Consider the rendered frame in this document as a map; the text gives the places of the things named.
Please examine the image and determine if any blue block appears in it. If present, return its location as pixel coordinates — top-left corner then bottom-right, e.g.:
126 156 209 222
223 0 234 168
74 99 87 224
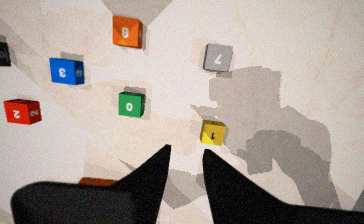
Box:
49 58 85 85

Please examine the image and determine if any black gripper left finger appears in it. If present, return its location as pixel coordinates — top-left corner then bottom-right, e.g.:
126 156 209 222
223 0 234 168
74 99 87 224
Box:
10 144 171 224

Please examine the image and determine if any green block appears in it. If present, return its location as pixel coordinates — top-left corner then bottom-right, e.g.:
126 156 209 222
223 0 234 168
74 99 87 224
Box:
118 91 145 118

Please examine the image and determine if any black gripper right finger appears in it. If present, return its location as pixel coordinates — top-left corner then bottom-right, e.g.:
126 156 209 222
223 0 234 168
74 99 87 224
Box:
202 149 364 224

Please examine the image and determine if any yellow block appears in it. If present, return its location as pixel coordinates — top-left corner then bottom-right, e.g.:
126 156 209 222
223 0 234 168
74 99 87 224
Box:
200 120 226 146

